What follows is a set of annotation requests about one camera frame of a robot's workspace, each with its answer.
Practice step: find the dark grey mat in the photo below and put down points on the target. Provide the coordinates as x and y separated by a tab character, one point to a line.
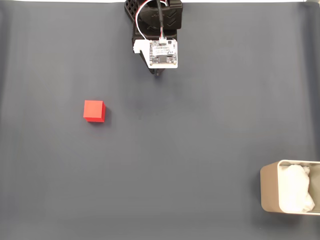
160	155

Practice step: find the beige rounded box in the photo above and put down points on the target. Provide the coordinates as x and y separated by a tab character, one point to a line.
268	187

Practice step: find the red cube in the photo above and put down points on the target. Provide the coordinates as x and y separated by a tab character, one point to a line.
93	110

